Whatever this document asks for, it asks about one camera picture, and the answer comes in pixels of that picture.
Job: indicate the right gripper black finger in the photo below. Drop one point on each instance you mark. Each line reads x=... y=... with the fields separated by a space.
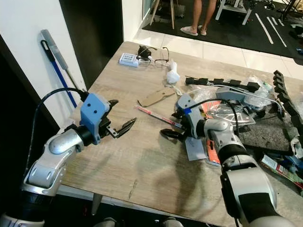
x=176 y=114
x=173 y=135

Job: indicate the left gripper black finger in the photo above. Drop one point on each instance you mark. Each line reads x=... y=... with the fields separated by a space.
x=124 y=128
x=113 y=103

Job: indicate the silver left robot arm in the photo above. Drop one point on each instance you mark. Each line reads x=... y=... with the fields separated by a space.
x=49 y=165

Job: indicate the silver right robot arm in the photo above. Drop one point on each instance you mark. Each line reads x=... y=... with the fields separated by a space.
x=251 y=189

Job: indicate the red pen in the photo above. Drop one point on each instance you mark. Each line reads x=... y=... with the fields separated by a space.
x=156 y=115

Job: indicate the white paper card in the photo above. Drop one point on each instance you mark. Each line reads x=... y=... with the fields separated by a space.
x=195 y=149

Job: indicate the brown cardboard piece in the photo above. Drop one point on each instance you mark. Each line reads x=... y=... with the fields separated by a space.
x=156 y=96

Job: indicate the clear plastic bag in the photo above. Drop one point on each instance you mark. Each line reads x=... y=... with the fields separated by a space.
x=213 y=111

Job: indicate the orange packet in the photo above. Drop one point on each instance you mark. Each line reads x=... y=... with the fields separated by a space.
x=213 y=153

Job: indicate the white crumpled tissue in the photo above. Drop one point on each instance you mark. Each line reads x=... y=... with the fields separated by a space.
x=173 y=75

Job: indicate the light wooden table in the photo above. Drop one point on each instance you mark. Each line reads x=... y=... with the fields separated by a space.
x=147 y=165

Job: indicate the white power strip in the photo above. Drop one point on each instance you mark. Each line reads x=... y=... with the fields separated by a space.
x=129 y=59

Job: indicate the blue broom stick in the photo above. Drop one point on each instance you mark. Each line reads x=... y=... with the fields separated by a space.
x=60 y=75

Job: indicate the grey metal stick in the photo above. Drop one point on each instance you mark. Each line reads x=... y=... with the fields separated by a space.
x=57 y=49

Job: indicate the dark grey speckled slab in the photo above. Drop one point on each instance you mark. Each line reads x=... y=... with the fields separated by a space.
x=274 y=135

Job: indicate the person's bare legs with sandals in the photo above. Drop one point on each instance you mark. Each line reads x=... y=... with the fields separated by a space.
x=199 y=16

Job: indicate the wooden stool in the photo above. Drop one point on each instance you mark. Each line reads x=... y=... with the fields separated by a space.
x=172 y=12

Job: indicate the black floor mat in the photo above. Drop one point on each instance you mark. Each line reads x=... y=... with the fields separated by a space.
x=241 y=33

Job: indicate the green and red packet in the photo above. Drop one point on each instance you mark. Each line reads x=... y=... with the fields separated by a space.
x=281 y=170

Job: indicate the white metal stand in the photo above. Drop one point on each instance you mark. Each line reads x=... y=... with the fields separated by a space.
x=232 y=7

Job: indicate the white floor tape strip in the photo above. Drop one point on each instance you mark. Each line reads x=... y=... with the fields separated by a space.
x=277 y=32
x=264 y=28

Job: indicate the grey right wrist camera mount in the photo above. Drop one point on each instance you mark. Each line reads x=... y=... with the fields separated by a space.
x=184 y=104

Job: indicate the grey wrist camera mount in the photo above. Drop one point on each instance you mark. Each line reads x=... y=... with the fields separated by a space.
x=184 y=104
x=93 y=113

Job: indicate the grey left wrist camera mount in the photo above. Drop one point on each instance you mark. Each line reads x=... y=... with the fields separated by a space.
x=93 y=113

